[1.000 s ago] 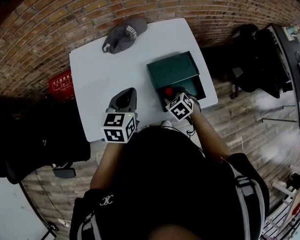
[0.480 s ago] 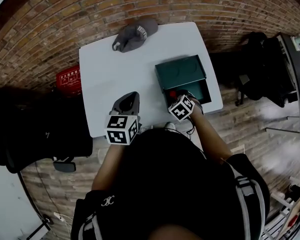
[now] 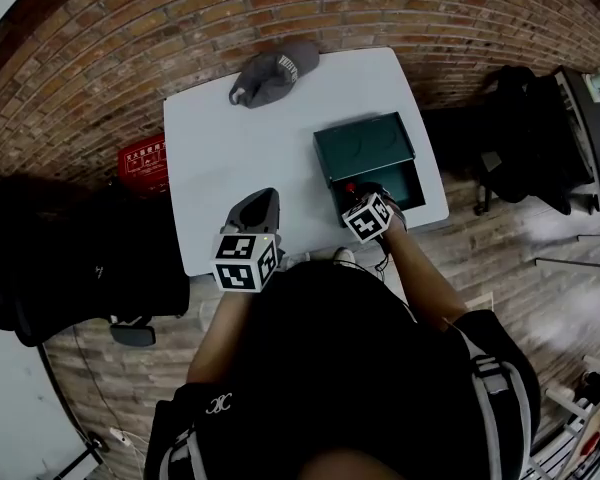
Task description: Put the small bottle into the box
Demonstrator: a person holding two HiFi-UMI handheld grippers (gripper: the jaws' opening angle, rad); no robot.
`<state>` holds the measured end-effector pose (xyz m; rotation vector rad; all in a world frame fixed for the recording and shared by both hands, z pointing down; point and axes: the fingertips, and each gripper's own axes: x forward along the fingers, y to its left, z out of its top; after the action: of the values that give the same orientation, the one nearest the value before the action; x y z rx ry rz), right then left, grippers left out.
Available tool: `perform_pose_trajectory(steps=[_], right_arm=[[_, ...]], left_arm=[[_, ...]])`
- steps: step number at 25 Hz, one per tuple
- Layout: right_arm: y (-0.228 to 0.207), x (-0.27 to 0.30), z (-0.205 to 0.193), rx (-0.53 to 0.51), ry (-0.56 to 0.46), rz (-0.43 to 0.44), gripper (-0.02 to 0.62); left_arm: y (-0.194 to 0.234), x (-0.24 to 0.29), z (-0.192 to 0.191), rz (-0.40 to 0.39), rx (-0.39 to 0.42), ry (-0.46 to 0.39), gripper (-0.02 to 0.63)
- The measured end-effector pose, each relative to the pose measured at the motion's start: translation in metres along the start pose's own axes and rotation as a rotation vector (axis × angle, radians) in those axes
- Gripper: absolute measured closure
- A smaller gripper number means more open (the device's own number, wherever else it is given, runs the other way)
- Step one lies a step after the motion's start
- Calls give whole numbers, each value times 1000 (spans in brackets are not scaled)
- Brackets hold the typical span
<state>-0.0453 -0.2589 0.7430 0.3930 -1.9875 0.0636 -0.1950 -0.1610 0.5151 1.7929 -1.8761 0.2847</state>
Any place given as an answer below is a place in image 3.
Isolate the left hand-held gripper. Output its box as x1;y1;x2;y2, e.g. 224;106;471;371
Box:
210;187;284;294

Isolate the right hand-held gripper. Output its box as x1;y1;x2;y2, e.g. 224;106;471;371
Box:
342;182;408;245

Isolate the dark green box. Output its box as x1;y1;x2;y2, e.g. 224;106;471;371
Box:
313;111;426;229

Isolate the person's right forearm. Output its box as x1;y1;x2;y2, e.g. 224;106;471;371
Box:
381;226;469;333

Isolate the person's left forearm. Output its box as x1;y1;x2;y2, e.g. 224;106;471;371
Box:
186;287;255;385

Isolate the person's black clothed torso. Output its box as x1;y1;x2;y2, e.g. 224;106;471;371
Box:
143;259;542;480

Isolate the black office chair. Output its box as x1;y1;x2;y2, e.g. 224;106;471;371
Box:
0;172;191;349

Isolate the grey baseball cap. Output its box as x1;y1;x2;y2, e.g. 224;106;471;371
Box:
228;41;321;110

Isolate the black chair with backpack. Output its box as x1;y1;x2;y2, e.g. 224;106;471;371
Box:
472;65;600;218

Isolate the dark side desk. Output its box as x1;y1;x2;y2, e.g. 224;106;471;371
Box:
553;65;600;283

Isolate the white metal rack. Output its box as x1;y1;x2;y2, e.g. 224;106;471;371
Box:
529;353;600;480

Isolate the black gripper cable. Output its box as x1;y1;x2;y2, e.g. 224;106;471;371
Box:
373;240;397;282

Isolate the red wall cabinet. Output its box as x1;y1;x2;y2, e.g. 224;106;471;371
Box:
117;134;169;199

